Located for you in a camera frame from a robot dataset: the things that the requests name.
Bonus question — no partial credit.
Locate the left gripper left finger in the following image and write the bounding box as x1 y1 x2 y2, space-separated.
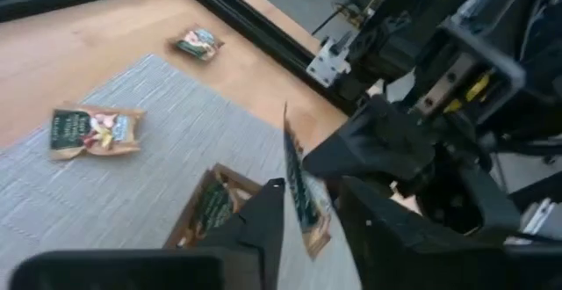
197 178 287 290

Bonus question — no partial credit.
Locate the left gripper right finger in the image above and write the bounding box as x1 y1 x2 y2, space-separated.
338 175 506 290

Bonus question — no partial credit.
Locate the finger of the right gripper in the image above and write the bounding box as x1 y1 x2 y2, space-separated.
414 165 522 239
302 95 436 194

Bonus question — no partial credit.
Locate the wooden tea box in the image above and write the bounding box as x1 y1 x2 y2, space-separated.
162 162 264 250

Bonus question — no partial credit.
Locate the small green snack packet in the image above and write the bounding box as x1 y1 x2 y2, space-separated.
169 25 225 62

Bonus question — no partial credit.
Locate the white box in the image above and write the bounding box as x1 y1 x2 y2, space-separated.
520 196 562 238

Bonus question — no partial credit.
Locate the yellow gripper tag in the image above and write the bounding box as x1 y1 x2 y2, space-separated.
442 73 492 114

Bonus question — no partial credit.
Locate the grey woven placemat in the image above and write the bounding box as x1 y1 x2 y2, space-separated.
0 53 365 290

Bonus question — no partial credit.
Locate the black aluminium table frame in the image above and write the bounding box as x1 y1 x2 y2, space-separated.
0 0 365 115

